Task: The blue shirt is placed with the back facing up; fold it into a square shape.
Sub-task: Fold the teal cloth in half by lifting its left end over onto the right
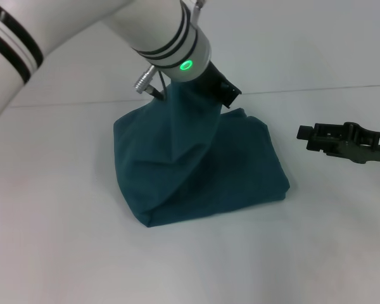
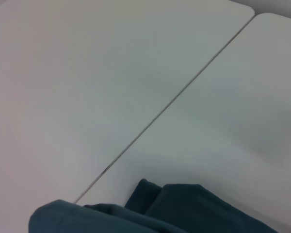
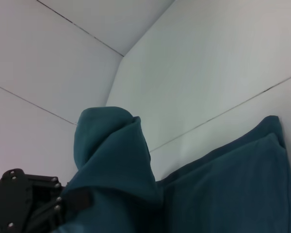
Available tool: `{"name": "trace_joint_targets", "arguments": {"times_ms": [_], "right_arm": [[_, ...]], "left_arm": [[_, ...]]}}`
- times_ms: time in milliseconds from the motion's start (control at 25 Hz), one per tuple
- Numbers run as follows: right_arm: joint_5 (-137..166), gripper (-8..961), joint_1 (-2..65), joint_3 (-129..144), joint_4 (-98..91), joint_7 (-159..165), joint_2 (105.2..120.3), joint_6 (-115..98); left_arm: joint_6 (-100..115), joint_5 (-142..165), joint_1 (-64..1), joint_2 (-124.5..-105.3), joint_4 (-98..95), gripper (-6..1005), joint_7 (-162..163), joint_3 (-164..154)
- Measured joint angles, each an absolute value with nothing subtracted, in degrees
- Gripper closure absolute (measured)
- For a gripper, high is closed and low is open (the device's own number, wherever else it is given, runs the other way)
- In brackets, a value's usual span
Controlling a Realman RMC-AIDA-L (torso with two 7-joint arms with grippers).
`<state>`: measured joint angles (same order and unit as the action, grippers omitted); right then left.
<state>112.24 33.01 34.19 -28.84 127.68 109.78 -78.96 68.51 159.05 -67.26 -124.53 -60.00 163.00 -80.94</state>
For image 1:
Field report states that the right gripper black olive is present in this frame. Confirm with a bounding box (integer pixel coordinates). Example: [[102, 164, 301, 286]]
[[295, 121, 380, 166]]

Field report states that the left gripper black olive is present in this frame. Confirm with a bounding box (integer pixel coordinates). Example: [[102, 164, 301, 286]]
[[191, 61, 243, 110]]

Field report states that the teal blue shirt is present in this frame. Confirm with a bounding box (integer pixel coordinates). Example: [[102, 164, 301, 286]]
[[112, 80, 291, 229]]

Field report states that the left wrist thin cable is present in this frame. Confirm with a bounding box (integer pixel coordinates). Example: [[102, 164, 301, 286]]
[[133, 64, 168, 103]]

